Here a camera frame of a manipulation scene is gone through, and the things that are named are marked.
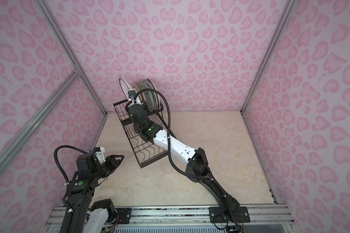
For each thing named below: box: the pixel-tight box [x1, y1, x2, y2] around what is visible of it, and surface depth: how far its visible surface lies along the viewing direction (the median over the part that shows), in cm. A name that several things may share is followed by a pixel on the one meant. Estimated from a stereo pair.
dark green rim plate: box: [143, 78, 158, 112], surface depth 84 cm
